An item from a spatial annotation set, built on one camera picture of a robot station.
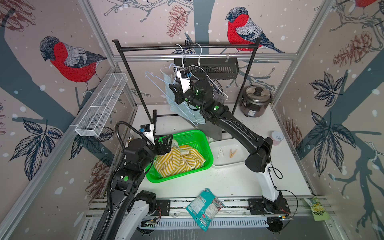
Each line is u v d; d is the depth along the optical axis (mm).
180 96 609
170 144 646
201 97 538
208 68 1066
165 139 607
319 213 710
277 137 944
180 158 833
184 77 571
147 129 581
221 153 922
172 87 673
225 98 701
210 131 966
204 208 700
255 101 1005
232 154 910
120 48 620
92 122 710
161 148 593
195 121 1013
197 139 982
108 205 428
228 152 925
